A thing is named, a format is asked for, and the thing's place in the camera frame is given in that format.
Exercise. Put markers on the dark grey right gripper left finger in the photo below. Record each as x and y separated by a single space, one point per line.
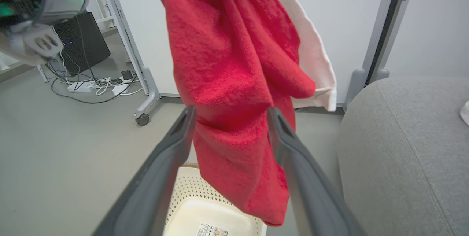
154 192

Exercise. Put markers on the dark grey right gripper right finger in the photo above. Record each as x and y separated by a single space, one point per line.
311 195

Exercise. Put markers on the red cloth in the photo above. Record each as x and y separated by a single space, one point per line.
227 63

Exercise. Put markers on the grey fabric sofa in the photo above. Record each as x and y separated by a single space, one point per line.
403 155

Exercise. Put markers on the beige perforated laundry basket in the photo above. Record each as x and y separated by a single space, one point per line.
205 214

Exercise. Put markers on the large white partition panel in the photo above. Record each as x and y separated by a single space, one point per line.
146 27

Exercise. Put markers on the black computer tower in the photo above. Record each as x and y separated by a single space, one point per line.
84 41

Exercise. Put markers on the printed basket label sticker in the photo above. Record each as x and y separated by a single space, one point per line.
212 230

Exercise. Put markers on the black caster wheel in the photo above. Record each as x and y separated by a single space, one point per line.
142 120

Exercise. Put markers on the black power adapter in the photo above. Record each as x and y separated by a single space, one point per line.
126 75

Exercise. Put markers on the white power strip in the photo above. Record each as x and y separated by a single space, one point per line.
80 87

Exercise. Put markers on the grey table leg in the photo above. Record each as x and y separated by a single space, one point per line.
42 74

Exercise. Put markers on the white cloth item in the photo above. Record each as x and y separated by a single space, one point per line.
465 113

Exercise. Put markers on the narrow white partition panel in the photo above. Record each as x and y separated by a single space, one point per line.
439 27

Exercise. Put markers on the left wrist camera unit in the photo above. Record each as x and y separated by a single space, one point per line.
36 43

